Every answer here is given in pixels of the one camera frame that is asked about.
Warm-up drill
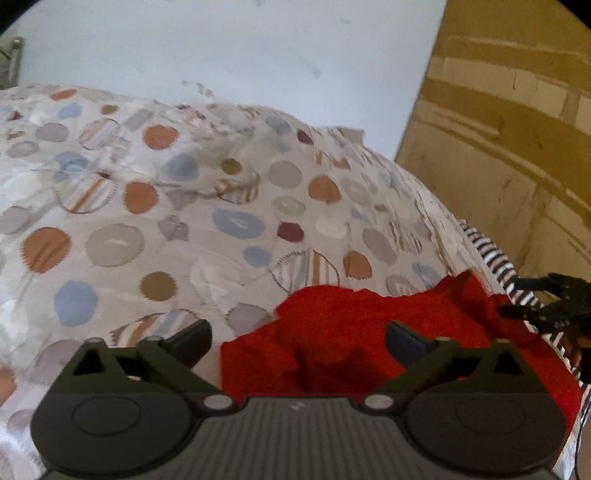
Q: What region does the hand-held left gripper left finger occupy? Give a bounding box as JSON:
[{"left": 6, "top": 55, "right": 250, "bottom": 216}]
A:
[{"left": 48, "top": 319, "right": 245, "bottom": 414}]

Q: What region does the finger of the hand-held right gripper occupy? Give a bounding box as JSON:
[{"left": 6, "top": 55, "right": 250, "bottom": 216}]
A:
[
  {"left": 516, "top": 273, "right": 581, "bottom": 301},
  {"left": 501, "top": 302, "right": 591, "bottom": 334}
]

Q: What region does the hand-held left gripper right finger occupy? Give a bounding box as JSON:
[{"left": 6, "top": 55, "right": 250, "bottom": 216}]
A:
[{"left": 358, "top": 322, "right": 541, "bottom": 414}]

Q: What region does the red knit sweater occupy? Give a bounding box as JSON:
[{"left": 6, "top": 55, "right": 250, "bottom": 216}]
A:
[{"left": 221, "top": 270, "right": 583, "bottom": 432}]

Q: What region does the striped bed sheet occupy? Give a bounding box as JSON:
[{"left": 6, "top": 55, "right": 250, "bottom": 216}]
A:
[{"left": 457, "top": 219, "right": 591, "bottom": 384}]

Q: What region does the spotted patchwork quilt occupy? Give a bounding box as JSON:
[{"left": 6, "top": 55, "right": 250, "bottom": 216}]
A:
[{"left": 0, "top": 84, "right": 504, "bottom": 480}]

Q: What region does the worn plywood board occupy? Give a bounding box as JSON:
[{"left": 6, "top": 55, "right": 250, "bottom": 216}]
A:
[{"left": 394, "top": 0, "right": 591, "bottom": 296}]

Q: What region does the ornate metal headboard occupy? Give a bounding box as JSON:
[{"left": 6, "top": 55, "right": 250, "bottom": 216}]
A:
[{"left": 0, "top": 37, "right": 25, "bottom": 89}]

